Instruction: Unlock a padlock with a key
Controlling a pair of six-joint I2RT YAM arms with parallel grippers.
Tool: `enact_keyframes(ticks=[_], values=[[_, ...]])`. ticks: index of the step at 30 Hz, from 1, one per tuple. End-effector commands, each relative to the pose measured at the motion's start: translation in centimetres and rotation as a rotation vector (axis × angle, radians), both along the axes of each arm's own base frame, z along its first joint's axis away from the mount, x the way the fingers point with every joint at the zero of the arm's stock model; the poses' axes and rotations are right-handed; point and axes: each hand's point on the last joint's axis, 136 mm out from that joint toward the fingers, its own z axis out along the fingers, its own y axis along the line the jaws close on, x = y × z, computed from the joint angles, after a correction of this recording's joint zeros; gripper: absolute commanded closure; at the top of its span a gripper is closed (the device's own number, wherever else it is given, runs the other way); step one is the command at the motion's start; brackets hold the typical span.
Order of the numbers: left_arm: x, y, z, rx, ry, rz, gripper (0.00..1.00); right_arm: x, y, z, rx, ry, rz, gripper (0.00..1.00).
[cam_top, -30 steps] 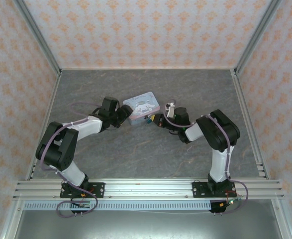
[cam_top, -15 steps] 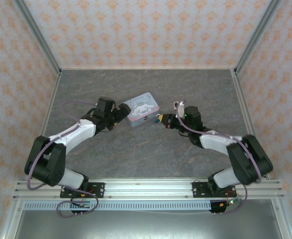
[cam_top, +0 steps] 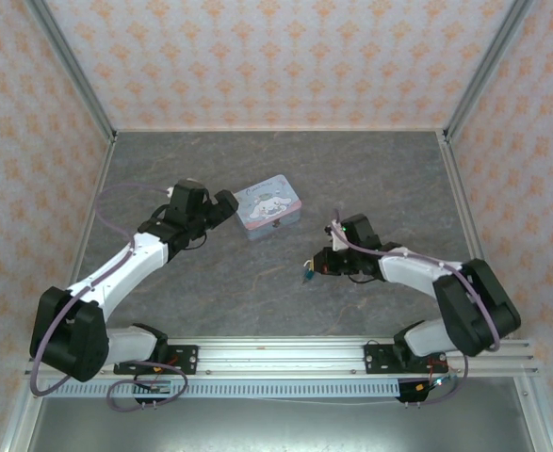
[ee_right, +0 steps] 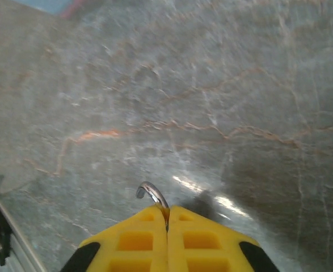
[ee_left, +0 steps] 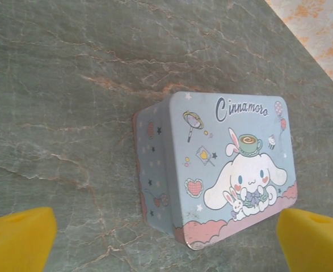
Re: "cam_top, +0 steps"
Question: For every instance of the small teal key charm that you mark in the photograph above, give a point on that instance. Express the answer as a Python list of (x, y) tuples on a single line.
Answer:
[(307, 272)]

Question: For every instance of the pastel cartoon tin box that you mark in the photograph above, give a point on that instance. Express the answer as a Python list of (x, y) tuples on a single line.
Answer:
[(266, 207)]

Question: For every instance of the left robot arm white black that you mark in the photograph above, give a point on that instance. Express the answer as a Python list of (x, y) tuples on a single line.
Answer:
[(116, 268)]

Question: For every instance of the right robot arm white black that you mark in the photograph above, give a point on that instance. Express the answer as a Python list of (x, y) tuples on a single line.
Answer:
[(469, 306)]

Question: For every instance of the grey metal lower panel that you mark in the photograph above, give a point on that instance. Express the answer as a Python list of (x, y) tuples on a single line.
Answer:
[(276, 426)]

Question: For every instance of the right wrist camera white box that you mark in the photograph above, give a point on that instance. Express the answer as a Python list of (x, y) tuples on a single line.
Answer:
[(338, 240)]

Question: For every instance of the aluminium table side rail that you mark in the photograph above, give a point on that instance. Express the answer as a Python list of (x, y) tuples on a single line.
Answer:
[(94, 188), (464, 207)]

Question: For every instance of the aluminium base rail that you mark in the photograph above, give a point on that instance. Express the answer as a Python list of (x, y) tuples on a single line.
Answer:
[(281, 358)]

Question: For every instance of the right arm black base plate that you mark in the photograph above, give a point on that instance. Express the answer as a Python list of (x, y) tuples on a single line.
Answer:
[(379, 360)]

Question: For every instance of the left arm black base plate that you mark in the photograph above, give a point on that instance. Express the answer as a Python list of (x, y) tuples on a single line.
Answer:
[(182, 360)]

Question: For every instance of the aluminium frame post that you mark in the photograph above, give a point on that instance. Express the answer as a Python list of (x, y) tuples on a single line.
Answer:
[(73, 70), (488, 70)]

